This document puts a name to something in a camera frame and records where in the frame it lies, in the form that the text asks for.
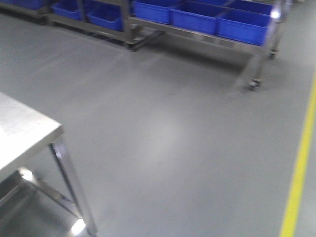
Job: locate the stainless steel table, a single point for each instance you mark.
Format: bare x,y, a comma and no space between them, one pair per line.
26,132

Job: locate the blue crate on cart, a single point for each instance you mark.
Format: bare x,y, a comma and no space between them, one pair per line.
107,16
158,11
196,16
243,26

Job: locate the background steel shelf rack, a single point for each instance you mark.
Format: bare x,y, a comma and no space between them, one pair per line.
137,32

